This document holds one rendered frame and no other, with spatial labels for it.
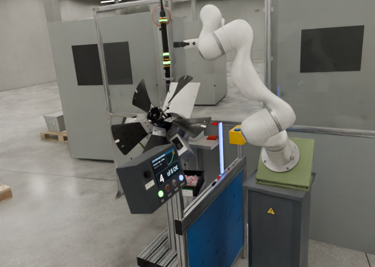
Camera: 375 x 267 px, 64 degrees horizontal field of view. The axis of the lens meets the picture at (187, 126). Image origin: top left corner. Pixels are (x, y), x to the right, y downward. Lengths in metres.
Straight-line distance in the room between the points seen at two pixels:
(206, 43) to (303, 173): 0.80
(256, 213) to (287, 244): 0.21
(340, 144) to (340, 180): 0.28
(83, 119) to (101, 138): 0.38
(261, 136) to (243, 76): 0.26
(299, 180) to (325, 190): 0.99
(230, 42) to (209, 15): 0.16
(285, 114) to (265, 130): 0.10
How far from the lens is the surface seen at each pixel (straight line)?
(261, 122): 1.26
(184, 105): 2.25
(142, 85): 2.18
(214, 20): 1.31
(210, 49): 1.23
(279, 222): 1.65
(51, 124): 6.45
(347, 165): 2.46
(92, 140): 4.69
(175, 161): 1.26
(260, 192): 1.59
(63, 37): 4.63
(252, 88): 1.24
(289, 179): 1.60
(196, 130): 1.81
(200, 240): 1.75
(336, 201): 2.60
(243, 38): 1.25
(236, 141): 2.03
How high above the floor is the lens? 1.66
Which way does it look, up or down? 16 degrees down
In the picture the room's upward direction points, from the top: 4 degrees counter-clockwise
